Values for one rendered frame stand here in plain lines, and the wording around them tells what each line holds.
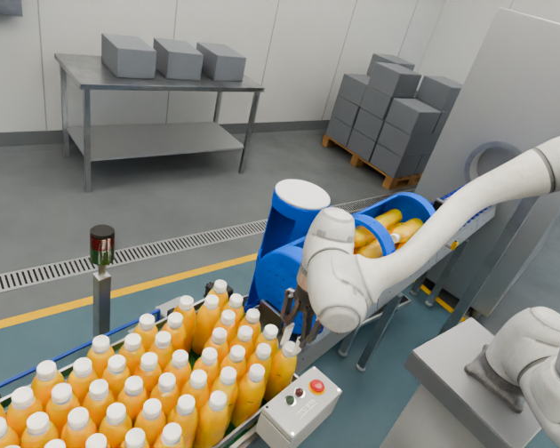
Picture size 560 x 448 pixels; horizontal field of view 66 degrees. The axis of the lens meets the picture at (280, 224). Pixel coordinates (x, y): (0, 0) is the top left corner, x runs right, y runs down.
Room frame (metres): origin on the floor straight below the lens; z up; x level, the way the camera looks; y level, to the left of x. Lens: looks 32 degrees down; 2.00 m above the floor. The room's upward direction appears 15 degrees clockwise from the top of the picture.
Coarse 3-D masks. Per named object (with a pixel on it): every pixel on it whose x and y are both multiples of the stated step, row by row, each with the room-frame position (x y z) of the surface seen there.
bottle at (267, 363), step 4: (252, 356) 0.79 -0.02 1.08; (256, 356) 0.78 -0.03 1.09; (268, 356) 0.79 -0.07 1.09; (248, 360) 0.79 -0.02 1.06; (252, 360) 0.78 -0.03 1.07; (256, 360) 0.78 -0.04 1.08; (260, 360) 0.78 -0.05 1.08; (264, 360) 0.78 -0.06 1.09; (268, 360) 0.79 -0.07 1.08; (248, 364) 0.78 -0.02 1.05; (264, 364) 0.77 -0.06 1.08; (268, 364) 0.78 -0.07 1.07; (248, 368) 0.77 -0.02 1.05; (264, 368) 0.77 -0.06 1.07; (268, 368) 0.78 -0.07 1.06; (268, 372) 0.78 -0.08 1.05; (264, 376) 0.77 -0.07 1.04; (268, 376) 0.79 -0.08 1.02
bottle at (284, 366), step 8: (280, 352) 0.83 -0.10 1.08; (272, 360) 0.82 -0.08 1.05; (280, 360) 0.81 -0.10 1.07; (288, 360) 0.81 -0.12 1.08; (296, 360) 0.82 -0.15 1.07; (272, 368) 0.81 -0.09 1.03; (280, 368) 0.80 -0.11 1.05; (288, 368) 0.80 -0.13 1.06; (272, 376) 0.80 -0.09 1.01; (280, 376) 0.79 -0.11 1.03; (288, 376) 0.80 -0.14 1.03; (272, 384) 0.79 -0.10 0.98; (280, 384) 0.79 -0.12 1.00; (288, 384) 0.81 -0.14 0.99; (272, 392) 0.79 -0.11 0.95
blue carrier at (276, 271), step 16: (368, 208) 1.57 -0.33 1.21; (384, 208) 1.84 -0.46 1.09; (400, 208) 1.80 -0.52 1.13; (416, 208) 1.77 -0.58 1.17; (432, 208) 1.72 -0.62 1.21; (368, 224) 1.39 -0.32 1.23; (304, 240) 1.22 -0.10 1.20; (384, 240) 1.35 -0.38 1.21; (272, 256) 1.11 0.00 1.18; (288, 256) 1.07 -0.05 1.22; (384, 256) 1.32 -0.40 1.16; (256, 272) 1.13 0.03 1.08; (272, 272) 1.10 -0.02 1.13; (288, 272) 1.06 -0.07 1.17; (256, 288) 1.12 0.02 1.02; (272, 288) 1.09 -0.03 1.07; (272, 304) 1.08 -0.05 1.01
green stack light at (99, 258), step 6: (90, 246) 0.89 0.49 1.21; (114, 246) 0.92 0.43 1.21; (90, 252) 0.89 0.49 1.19; (96, 252) 0.88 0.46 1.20; (102, 252) 0.89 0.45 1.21; (108, 252) 0.90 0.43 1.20; (114, 252) 0.92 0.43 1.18; (90, 258) 0.89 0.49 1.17; (96, 258) 0.88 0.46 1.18; (102, 258) 0.89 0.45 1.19; (108, 258) 0.90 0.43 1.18; (96, 264) 0.88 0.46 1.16; (102, 264) 0.89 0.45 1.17
